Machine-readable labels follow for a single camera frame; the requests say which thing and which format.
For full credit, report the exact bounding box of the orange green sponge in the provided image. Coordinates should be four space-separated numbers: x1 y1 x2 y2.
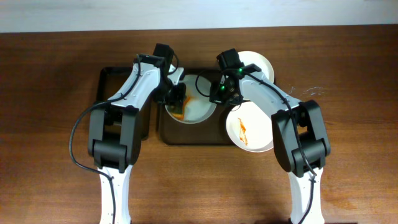
169 95 192 121

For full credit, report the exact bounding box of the white plate with ketchup streak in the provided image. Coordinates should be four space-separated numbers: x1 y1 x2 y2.
165 75 216 124

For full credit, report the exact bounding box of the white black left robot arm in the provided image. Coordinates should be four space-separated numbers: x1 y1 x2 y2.
88 52 185 223

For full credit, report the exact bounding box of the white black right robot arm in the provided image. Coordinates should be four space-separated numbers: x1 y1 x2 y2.
210 63 331 223

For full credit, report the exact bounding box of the large dark brown tray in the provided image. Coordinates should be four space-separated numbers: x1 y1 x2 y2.
157 69 234 145

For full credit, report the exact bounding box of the small dark brown tray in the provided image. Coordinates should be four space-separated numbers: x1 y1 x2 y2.
95 67 152 141

